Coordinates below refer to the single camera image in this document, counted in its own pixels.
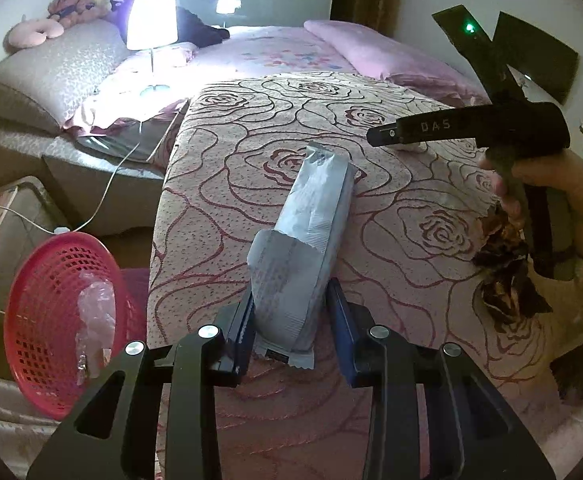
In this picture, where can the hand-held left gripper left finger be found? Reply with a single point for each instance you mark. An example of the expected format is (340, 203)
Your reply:
(236, 347)

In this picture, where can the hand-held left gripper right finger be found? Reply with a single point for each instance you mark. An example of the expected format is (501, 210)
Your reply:
(341, 330)

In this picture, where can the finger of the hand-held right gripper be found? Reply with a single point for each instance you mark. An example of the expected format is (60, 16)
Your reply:
(411, 130)

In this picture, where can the grey foil packet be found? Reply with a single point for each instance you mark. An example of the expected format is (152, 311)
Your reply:
(296, 260)

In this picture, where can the clear plastic wrapper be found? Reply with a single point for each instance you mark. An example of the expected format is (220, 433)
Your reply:
(96, 310)

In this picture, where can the pink plastic basket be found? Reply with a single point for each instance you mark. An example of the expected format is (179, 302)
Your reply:
(36, 320)

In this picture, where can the white crumpled tissue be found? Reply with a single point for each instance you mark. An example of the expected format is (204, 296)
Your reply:
(416, 148)

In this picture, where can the rose-patterned blanket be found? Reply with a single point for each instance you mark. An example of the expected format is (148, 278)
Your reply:
(221, 220)

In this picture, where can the brown crumpled wrapper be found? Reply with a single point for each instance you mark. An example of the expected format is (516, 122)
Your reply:
(506, 260)

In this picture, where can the pink floral bedsheet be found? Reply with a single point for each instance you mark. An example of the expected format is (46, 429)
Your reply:
(271, 50)

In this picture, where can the small glowing lamp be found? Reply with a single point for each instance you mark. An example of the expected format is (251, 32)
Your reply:
(226, 4)

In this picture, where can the dark clothes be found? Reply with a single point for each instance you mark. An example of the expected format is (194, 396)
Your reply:
(201, 27)

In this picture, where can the pink folded cloth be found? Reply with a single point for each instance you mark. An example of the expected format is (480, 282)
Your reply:
(111, 95)

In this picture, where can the white table lamp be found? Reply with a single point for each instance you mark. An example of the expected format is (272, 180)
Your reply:
(151, 20)

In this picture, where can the grey sofa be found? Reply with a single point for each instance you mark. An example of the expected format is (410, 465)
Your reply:
(46, 80)

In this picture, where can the plush toys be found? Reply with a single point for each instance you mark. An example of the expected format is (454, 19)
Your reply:
(86, 5)

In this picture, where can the pink neck pillow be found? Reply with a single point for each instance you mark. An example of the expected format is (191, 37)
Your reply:
(34, 32)

